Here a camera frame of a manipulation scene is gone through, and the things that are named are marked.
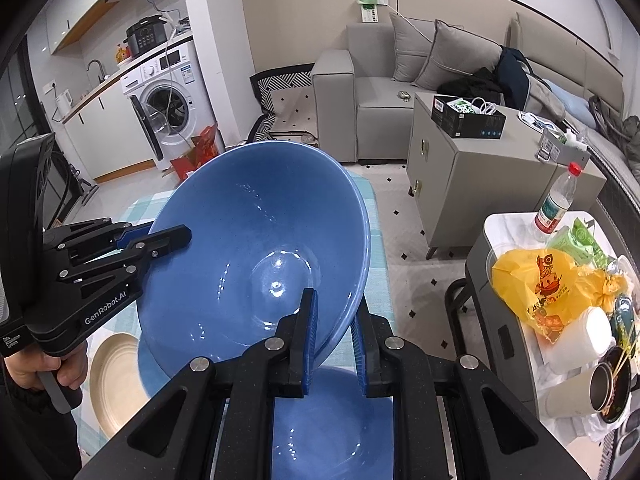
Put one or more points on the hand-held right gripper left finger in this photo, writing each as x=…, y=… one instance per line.
x=307, y=345

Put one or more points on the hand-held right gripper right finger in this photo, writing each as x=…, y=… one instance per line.
x=361, y=360

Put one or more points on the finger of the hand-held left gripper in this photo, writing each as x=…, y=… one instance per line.
x=165, y=242
x=85, y=237

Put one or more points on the blue bowl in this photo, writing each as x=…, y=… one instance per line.
x=330, y=425
x=240, y=220

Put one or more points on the cream plate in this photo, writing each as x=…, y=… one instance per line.
x=117, y=390

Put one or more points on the person's left hand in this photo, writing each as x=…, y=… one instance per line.
x=72, y=370

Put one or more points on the red cardboard box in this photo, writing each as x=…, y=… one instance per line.
x=202, y=152

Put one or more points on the white kitchen counter cabinet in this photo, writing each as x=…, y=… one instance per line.
x=105, y=130

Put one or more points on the white electric kettle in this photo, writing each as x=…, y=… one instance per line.
x=62, y=104

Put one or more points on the white washing machine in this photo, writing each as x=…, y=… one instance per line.
x=200, y=110

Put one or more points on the small white side table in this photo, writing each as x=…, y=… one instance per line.
x=490, y=310

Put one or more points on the glass door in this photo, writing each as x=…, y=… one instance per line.
x=20, y=100

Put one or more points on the metal kitchen faucet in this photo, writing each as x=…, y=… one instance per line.
x=95, y=66

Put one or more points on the yellow oil bottle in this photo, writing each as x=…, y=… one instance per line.
x=121, y=54

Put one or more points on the yellow plastic bag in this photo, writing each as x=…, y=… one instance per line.
x=540, y=285

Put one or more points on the grey side cabinet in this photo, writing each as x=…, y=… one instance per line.
x=465, y=185

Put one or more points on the black pressure cooker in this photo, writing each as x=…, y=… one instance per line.
x=145, y=37

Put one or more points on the beige paper cup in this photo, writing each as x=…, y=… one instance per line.
x=570, y=397

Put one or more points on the grey sofa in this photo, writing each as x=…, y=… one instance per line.
x=335, y=110

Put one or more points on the white paper cup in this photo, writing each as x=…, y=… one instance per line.
x=585, y=335

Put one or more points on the green packet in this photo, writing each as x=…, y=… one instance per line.
x=575, y=242

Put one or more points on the clear bottle with red cap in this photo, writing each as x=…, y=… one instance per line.
x=555, y=205

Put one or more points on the black box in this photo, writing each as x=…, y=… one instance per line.
x=465, y=125

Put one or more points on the black bowl with skewers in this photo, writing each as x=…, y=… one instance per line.
x=620, y=385

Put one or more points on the metal keys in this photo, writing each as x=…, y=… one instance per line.
x=404, y=96

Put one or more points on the clear plastic box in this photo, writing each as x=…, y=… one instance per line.
x=560, y=145

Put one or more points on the black jacket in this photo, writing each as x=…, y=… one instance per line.
x=475, y=85

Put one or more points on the grey cushion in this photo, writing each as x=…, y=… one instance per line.
x=412, y=50
x=455, y=60

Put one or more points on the dark grey blanket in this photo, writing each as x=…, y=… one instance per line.
x=620, y=135

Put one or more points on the white wall cabinet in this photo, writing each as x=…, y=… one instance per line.
x=75, y=20

